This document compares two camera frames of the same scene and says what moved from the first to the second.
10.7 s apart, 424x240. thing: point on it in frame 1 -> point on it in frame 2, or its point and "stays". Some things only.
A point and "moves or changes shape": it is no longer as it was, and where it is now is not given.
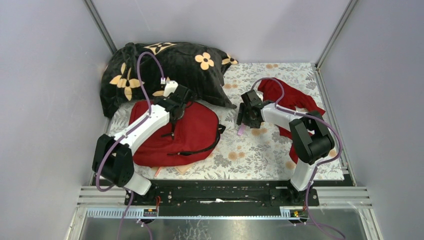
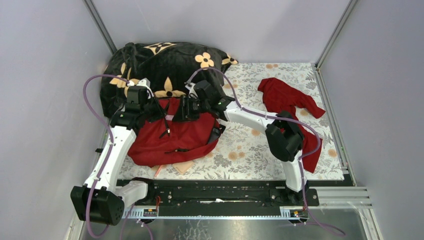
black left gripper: [185, 94] -> [158, 110]
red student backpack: [195, 135] stays
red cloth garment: [274, 92] stays
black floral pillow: [139, 72] stays
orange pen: [158, 171] stays
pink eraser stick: [241, 129] moves or changes shape
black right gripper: [256, 124] -> [183, 115]
